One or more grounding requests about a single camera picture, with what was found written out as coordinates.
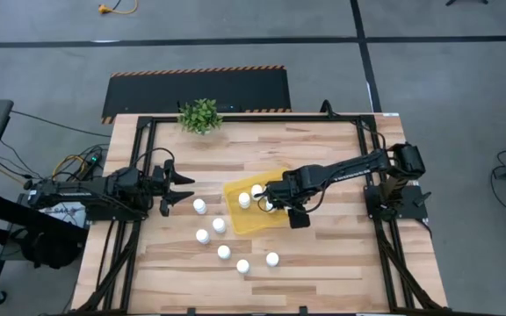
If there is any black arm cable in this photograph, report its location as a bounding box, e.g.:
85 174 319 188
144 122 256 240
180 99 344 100
352 118 388 153
129 147 177 176

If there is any green plant in white pot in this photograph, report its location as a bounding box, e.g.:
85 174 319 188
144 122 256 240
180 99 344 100
177 97 224 136

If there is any white printed sheet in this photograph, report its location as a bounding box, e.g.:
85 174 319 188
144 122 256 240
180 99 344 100
38 202 88 229

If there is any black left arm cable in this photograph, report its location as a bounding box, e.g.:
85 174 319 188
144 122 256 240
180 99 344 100
129 147 177 176

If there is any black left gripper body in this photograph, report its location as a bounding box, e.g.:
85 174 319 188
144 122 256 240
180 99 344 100
149 158 176 218

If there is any black hazard-striped floor mat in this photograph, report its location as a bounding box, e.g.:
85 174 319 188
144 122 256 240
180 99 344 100
101 64 293 126

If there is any black bag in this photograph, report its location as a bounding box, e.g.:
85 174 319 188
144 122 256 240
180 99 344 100
19 230 83 269

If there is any black aluminium table frame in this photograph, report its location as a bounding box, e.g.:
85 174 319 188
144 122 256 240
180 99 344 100
70 112 452 316

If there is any yellow translucent plastic basket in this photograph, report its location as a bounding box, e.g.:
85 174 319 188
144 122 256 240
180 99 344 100
222 167 301 236

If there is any black power strip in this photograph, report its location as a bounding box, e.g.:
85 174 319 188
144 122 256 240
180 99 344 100
83 151 104 170

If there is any black wheeled cart frame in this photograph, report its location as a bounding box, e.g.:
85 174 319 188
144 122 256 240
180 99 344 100
0 188 90 306

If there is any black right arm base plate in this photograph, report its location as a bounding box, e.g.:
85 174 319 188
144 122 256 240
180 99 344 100
364 183 430 220

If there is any black curved hose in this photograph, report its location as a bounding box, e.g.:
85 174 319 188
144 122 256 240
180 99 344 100
319 98 337 119

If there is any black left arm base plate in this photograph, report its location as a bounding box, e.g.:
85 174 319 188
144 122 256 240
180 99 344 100
84 204 148 223

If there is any yellow extension cord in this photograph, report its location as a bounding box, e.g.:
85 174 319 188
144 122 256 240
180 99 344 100
98 0 140 16

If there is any yellow cable coil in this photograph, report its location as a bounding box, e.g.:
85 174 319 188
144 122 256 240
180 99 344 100
52 153 90 182

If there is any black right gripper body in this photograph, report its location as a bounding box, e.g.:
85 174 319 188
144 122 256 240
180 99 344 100
264 169 320 229

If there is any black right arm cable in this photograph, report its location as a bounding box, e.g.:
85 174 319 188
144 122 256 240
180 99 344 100
352 118 388 153

